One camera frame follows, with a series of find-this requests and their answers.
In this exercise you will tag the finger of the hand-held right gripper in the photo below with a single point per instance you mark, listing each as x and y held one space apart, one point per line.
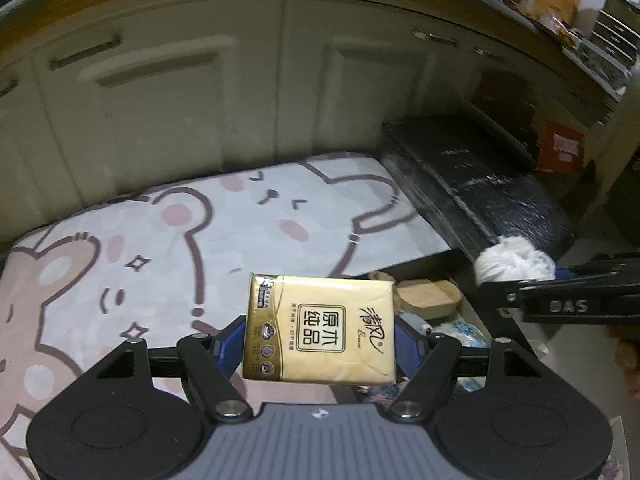
500 296
600 266

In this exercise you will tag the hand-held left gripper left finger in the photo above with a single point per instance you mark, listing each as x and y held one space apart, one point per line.
232 347

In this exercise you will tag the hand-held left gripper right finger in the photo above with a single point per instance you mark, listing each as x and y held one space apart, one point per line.
407 352

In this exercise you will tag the black box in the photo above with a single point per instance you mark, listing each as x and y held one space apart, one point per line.
495 324

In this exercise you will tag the white yarn ball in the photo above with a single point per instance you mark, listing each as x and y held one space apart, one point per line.
510 260

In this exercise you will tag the floral fabric pouch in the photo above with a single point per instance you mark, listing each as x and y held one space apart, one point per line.
462 332

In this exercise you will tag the oval wooden box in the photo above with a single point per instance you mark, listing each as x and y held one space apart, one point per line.
427 300

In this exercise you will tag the yellow tissue pack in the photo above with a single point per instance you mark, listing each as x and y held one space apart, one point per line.
320 330

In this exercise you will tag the black wrapped bundle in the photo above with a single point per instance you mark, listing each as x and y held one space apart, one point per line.
475 190

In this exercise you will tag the printed bear blanket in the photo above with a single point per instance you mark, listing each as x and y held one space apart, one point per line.
150 260

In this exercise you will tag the red cardboard box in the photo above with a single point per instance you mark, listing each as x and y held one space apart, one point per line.
562 145

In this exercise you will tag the small drawer unit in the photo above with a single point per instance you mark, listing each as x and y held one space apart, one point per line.
617 22

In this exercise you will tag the cream cabinet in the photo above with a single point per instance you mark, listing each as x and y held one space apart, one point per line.
225 85

